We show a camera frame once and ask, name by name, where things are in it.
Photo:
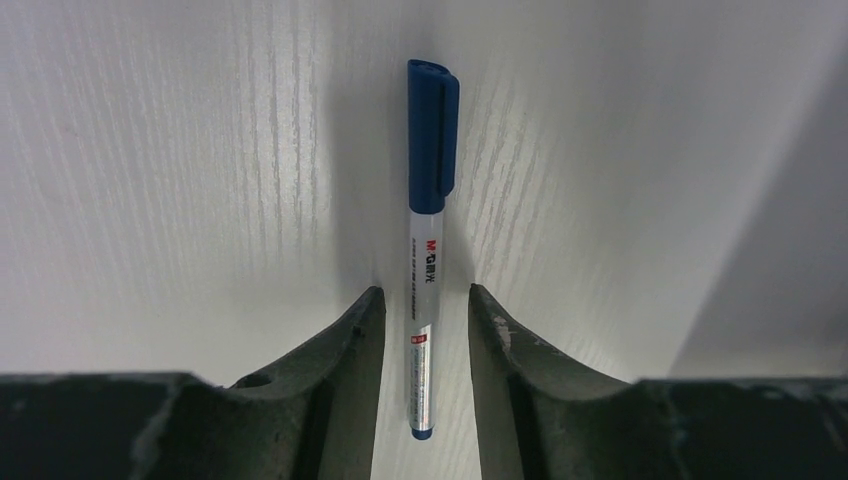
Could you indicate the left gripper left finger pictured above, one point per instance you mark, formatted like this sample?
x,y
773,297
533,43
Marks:
x,y
311,414

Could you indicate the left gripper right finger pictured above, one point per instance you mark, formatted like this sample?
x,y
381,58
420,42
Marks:
x,y
541,414

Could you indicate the blue capped whiteboard marker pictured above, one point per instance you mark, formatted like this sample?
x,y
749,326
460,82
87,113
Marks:
x,y
433,95

